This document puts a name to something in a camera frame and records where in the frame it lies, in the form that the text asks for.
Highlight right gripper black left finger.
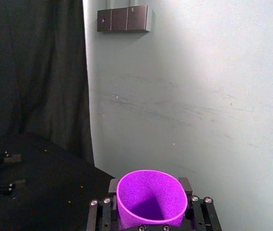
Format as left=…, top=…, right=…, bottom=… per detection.
left=86, top=178, right=123, bottom=231

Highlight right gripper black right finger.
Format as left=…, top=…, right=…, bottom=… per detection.
left=178, top=177, right=223, bottom=231

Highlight purple plastic cup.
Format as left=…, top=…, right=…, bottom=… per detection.
left=116, top=169, right=189, bottom=229

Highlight black table cloth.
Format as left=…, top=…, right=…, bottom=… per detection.
left=0, top=131, right=118, bottom=231

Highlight black hanging curtain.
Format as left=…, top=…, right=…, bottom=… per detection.
left=0, top=0, right=95, bottom=167

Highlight dark wall-mounted block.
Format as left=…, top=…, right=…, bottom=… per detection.
left=97, top=5, right=154, bottom=33

